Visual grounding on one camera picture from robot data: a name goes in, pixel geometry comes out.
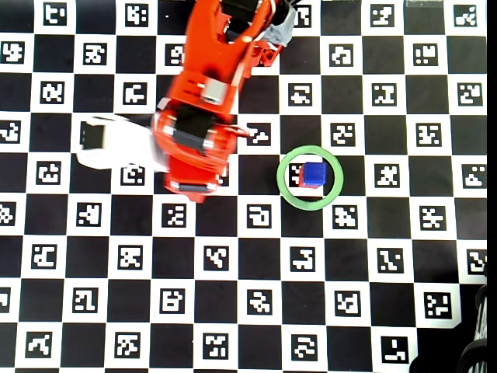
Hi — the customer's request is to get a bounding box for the black ribbed stand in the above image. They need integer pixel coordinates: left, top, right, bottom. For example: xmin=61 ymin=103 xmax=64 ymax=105
xmin=460 ymin=271 xmax=488 ymax=373

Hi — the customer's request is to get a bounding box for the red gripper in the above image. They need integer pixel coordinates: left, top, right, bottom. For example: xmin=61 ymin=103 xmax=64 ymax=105
xmin=162 ymin=153 xmax=230 ymax=204

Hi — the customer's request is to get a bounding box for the blue cube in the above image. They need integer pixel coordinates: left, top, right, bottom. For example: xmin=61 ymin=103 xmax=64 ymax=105
xmin=301 ymin=162 xmax=329 ymax=185

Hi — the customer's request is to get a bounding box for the green ring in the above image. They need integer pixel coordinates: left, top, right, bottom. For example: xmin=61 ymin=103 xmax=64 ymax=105
xmin=276 ymin=145 xmax=345 ymax=211

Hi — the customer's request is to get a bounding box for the red cube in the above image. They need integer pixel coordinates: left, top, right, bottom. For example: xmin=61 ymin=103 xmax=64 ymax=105
xmin=297 ymin=170 xmax=323 ymax=190

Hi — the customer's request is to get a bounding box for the black white marker board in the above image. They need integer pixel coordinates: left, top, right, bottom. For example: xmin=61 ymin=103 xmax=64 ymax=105
xmin=0 ymin=0 xmax=488 ymax=373

